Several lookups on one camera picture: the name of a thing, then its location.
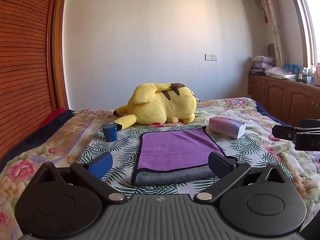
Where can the white wall socket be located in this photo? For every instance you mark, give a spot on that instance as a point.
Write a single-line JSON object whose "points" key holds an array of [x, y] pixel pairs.
{"points": [[211, 57]]}

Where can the yellow plush toy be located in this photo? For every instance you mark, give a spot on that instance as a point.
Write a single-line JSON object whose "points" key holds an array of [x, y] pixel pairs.
{"points": [[160, 105]]}

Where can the white bagged cloth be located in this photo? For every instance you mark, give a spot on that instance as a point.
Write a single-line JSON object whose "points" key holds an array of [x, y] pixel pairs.
{"points": [[278, 73]]}

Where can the red cloth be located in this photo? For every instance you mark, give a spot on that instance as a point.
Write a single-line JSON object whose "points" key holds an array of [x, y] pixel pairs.
{"points": [[52, 117]]}

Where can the stack of books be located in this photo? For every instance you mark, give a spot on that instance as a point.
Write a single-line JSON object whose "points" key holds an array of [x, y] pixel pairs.
{"points": [[257, 72]]}

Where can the pink container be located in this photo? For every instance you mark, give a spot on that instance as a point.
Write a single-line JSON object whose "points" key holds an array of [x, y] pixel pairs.
{"points": [[318, 75]]}

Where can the dark blue blanket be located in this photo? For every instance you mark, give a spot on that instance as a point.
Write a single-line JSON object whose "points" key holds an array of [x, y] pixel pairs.
{"points": [[35, 137]]}

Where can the tissue pack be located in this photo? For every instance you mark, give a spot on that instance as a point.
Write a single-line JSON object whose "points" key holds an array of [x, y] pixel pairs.
{"points": [[226, 127]]}

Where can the blue cup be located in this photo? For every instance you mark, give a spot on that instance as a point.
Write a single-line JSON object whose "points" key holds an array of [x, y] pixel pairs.
{"points": [[109, 132]]}

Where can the purple and grey towel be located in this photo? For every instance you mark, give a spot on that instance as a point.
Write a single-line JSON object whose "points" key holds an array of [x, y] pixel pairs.
{"points": [[172, 147]]}

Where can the wooden window frame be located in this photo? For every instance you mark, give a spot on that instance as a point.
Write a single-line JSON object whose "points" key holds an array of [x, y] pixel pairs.
{"points": [[302, 17]]}

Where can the stack of folded clothes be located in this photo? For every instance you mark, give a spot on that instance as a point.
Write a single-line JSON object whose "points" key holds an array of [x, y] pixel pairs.
{"points": [[262, 61]]}

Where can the clear bottle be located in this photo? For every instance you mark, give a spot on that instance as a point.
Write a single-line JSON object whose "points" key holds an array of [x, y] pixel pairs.
{"points": [[312, 71]]}

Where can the wooden cabinet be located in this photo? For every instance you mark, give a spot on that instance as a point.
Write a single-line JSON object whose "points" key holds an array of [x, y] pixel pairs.
{"points": [[275, 97]]}

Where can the floral curtain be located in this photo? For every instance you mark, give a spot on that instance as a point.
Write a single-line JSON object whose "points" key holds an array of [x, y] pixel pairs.
{"points": [[273, 17]]}

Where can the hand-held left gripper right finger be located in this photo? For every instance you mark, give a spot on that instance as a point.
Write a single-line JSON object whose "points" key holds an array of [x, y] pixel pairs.
{"points": [[220, 162]]}

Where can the blue box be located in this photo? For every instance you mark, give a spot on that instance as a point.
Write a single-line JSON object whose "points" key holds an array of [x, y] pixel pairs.
{"points": [[291, 68]]}

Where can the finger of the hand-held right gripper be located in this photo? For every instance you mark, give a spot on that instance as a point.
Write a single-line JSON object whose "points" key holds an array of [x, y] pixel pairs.
{"points": [[283, 132]]}

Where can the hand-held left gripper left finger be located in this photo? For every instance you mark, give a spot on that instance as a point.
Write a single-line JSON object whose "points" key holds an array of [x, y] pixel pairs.
{"points": [[101, 166]]}

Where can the leaf print cloth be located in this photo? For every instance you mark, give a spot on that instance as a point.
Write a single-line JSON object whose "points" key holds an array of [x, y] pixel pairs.
{"points": [[120, 150]]}

